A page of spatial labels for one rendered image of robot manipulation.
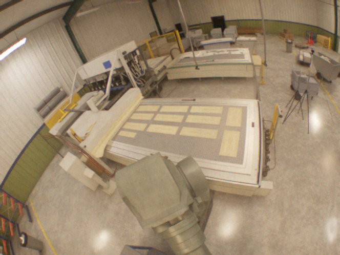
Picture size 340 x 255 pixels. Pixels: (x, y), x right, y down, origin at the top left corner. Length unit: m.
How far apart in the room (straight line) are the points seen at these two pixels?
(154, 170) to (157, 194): 0.10
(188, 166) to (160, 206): 0.29
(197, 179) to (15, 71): 7.21
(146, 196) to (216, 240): 2.20
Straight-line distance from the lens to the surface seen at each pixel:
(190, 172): 0.75
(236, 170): 2.05
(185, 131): 2.57
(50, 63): 7.51
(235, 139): 2.33
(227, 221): 2.71
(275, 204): 2.93
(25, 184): 7.70
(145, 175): 0.60
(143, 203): 0.60
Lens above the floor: 2.68
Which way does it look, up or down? 41 degrees down
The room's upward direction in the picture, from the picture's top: 23 degrees counter-clockwise
